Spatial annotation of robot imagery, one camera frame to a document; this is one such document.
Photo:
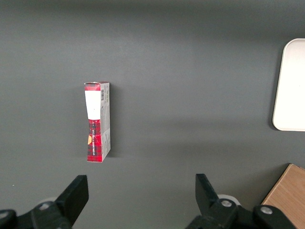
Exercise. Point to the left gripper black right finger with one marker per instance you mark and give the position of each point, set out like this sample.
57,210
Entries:
207,198

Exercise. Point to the wooden drawer cabinet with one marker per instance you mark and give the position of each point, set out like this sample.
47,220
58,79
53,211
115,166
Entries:
290,188

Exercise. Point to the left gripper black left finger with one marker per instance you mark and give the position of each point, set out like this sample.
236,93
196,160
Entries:
71,198

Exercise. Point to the cream plastic tray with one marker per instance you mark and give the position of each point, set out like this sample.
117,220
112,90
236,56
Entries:
291,88

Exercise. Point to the red plaid cardboard box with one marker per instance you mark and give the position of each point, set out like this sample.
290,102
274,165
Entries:
95,143

